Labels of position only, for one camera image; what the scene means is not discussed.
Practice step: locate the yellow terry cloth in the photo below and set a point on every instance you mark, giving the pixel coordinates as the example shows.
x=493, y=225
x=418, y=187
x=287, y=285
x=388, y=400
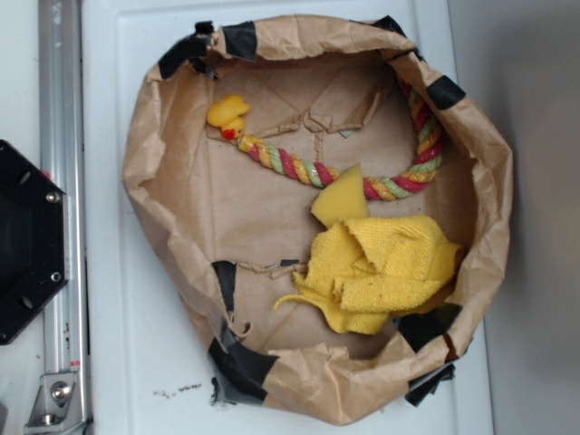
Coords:
x=362, y=270

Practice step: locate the metal corner bracket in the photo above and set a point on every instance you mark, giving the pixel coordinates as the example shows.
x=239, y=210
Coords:
x=57, y=406

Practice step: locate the yellow sponge wedge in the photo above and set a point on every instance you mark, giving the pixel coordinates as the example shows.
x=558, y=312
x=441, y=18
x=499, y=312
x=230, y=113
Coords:
x=343, y=199

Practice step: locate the yellow rubber duck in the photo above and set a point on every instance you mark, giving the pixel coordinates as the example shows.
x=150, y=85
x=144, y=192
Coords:
x=226, y=114

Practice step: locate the aluminium extrusion rail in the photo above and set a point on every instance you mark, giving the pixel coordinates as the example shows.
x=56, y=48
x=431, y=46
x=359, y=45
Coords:
x=65, y=318

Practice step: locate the white plastic tray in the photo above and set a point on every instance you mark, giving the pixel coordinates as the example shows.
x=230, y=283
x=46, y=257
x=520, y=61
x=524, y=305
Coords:
x=150, y=371

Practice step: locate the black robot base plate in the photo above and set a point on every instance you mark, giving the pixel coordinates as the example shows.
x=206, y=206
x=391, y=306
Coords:
x=33, y=259

